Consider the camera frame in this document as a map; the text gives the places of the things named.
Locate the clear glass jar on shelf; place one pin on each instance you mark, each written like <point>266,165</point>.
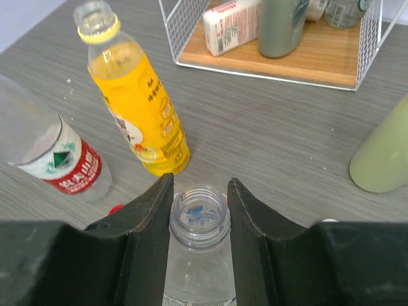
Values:
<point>344,14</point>

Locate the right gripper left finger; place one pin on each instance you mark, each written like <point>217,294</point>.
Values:
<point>120,259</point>

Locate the green squeeze bottle beige cap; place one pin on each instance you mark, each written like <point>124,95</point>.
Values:
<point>380,164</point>

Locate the clear red-label water bottle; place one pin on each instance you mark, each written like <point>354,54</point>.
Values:
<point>36,140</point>

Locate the white red small box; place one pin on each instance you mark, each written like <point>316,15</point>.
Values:
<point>231,25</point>

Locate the clear plastic cup on shelf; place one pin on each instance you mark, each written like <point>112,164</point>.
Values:
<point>315,10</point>

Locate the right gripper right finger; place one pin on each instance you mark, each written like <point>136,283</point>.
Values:
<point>278,262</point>

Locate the grey green bottle on shelf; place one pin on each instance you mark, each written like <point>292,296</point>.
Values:
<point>281,26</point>

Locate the red bottle cap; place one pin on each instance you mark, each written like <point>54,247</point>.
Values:
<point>115,209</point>

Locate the yellow honey pomelo drink bottle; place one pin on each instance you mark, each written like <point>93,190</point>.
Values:
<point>132,90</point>

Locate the white wire shelf rack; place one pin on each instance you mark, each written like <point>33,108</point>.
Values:
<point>327,57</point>

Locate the clear blue-label water bottle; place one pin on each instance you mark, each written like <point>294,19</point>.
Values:
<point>199,269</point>

